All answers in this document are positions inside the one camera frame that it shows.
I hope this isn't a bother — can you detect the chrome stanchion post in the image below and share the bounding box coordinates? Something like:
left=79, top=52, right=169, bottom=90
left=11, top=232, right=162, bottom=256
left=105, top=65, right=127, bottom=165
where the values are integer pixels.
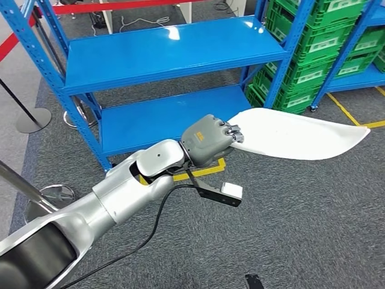
left=0, top=159, right=76, bottom=224

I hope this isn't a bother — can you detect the dark stanchion with chrome base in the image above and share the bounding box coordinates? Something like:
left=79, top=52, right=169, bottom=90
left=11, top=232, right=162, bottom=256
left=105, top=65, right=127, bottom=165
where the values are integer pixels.
left=32, top=5, right=99, bottom=130

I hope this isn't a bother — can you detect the white curved plastic part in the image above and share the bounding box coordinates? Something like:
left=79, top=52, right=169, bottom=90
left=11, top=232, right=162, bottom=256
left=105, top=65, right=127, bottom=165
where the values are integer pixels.
left=227, top=107, right=371, bottom=161

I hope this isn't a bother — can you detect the black stanchion post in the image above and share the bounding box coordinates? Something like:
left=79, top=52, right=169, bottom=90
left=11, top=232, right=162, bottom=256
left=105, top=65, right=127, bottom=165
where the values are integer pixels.
left=0, top=78, right=53, bottom=135

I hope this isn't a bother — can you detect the white floor cable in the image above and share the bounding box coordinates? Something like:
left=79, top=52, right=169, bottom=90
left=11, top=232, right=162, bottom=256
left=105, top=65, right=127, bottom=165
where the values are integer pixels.
left=119, top=16, right=171, bottom=34

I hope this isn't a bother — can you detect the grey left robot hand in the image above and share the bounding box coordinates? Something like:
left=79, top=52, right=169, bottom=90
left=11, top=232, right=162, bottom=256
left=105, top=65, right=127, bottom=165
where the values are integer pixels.
left=180, top=114, right=245, bottom=169

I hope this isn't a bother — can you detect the white table leg panel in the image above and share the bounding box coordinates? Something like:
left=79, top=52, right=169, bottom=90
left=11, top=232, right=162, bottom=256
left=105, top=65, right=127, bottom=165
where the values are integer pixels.
left=227, top=0, right=248, bottom=17
left=99, top=0, right=114, bottom=35
left=177, top=0, right=193, bottom=24

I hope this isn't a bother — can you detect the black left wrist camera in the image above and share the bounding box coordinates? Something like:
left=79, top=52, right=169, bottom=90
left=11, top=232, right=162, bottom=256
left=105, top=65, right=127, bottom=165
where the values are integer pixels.
left=185, top=169, right=243, bottom=208

